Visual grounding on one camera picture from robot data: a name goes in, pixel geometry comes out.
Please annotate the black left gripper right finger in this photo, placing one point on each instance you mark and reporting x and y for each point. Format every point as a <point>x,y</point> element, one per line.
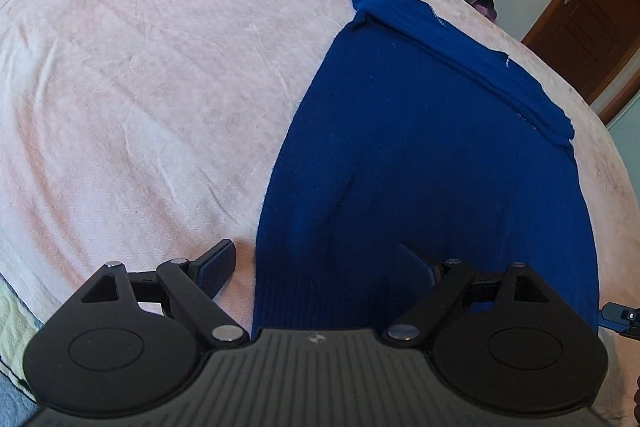
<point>444,290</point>

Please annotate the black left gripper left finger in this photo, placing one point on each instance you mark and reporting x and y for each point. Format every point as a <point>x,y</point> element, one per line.
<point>186,289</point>

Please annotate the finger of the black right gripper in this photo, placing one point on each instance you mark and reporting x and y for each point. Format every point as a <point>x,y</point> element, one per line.
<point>621,319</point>

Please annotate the blue knit sweater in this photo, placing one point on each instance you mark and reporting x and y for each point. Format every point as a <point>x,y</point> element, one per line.
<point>415,144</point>

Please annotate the pink bed blanket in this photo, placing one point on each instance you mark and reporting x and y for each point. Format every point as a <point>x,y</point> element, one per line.
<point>142,130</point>

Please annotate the brown wooden door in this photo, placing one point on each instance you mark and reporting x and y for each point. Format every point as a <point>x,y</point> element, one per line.
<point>587,42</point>

